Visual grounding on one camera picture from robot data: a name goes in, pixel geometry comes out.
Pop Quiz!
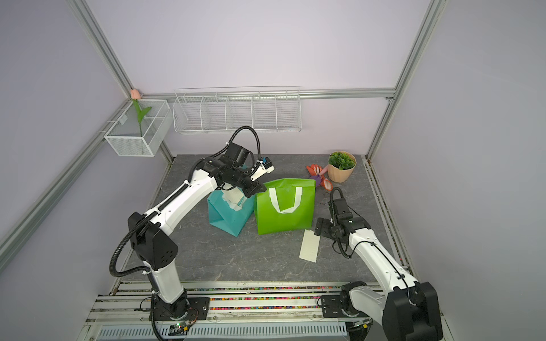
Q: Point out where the white mesh box basket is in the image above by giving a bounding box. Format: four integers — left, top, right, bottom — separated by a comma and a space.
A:
105, 99, 173, 157

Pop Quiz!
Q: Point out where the white lined receipt paper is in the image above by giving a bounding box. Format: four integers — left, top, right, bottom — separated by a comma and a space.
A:
223, 188, 247, 211

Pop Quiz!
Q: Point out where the green potted plant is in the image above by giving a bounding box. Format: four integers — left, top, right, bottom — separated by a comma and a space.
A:
328, 151, 356, 170

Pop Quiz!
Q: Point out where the beige plant pot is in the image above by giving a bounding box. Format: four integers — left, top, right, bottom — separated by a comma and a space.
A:
327, 151, 357, 183

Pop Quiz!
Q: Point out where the red white garden glove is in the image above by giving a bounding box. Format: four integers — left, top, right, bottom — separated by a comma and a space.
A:
306, 164, 333, 192

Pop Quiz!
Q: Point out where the purple garden trowel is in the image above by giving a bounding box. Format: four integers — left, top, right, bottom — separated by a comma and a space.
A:
307, 164, 328, 183

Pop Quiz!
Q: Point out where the white wire wall basket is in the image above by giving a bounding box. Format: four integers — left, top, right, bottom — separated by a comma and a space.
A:
172, 86, 302, 134

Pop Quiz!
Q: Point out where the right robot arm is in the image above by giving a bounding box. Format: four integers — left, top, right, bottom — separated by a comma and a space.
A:
315, 196, 444, 340

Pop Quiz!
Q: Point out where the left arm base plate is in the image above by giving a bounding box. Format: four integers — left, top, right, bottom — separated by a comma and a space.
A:
149, 296, 210, 322

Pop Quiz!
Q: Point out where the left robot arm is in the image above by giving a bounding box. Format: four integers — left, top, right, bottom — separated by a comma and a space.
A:
109, 126, 274, 321

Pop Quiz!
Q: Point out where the artificial pink tulip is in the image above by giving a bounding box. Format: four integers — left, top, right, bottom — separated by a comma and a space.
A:
130, 89, 152, 137

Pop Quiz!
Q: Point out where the green shopping bag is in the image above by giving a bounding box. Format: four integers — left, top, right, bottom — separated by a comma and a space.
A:
255, 178, 316, 235

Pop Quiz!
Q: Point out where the teal shopping bag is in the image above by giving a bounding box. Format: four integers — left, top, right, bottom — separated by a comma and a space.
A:
207, 190, 255, 237

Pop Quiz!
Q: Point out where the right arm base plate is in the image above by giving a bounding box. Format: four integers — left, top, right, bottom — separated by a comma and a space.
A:
317, 294, 371, 318

